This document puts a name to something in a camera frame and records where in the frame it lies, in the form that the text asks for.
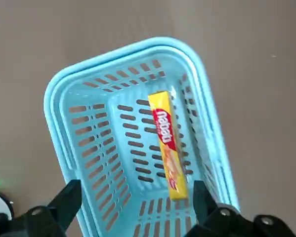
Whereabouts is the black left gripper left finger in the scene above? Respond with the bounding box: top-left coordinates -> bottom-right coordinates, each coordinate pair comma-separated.
0,179 -> 82,237

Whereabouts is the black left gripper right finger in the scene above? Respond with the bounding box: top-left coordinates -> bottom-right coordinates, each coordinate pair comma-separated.
187,180 -> 296,237

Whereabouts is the yellow Nabati wafer box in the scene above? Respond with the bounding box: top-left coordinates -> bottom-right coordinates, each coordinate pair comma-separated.
147,90 -> 189,201

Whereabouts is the light blue plastic basket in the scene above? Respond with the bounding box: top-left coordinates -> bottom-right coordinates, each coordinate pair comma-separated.
43,37 -> 240,237

